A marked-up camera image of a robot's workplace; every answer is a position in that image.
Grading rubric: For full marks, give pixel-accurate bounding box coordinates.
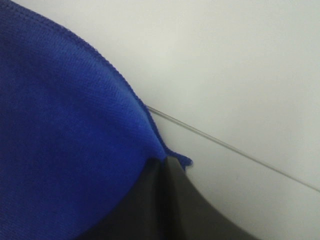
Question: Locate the blue microfibre towel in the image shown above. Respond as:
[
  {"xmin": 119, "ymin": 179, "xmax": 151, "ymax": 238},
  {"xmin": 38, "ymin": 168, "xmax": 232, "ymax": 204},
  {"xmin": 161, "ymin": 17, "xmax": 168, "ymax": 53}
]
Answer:
[{"xmin": 0, "ymin": 0, "xmax": 192, "ymax": 240}]

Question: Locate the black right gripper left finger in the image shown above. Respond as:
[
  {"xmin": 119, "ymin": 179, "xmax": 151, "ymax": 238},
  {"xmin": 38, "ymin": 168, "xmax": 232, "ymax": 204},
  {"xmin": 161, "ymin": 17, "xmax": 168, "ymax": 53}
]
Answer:
[{"xmin": 77, "ymin": 158, "xmax": 170, "ymax": 240}]

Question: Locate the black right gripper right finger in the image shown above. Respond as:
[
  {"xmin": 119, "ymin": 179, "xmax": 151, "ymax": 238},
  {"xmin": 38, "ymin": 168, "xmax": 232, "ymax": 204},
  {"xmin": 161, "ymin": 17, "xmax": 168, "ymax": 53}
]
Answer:
[{"xmin": 164, "ymin": 156, "xmax": 256, "ymax": 240}]

